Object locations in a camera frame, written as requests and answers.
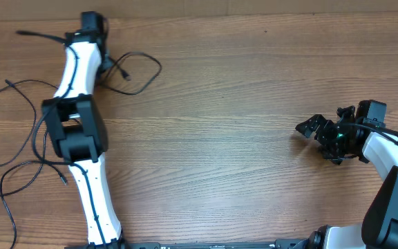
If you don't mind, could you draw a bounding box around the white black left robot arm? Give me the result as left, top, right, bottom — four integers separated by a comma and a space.
41, 11, 126, 248

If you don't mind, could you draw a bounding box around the brown cardboard wall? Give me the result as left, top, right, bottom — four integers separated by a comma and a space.
0, 0, 398, 21

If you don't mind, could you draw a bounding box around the black thin usb cable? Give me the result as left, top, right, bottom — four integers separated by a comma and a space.
0, 79, 60, 169

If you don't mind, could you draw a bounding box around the black smooth usb cable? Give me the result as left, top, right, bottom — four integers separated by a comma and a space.
97, 51, 163, 96

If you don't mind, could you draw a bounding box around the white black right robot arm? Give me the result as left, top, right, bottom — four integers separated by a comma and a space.
295, 100, 398, 249

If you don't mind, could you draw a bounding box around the black braided usb cable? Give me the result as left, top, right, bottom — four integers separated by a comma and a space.
0, 131, 69, 249

